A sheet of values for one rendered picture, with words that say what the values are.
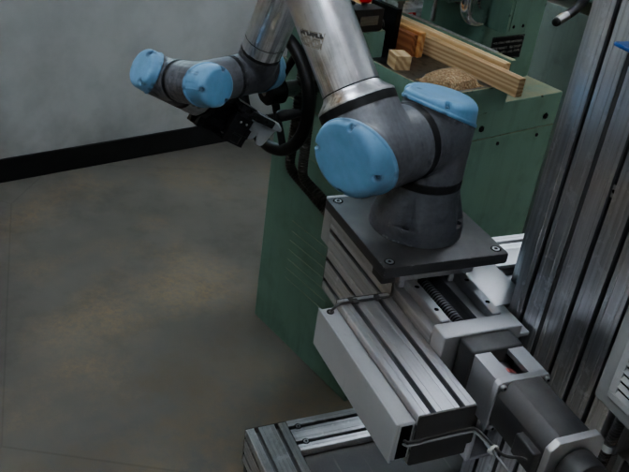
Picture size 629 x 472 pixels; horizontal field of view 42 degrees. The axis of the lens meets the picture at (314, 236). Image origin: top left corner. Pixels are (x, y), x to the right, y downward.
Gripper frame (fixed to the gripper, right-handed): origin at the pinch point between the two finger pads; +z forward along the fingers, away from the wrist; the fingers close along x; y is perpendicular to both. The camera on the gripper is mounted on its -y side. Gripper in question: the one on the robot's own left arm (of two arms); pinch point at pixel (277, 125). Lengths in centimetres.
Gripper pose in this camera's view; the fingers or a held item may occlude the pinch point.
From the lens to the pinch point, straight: 171.7
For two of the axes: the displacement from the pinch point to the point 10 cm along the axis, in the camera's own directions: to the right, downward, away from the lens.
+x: 5.9, 4.7, -6.6
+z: 6.3, 2.5, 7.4
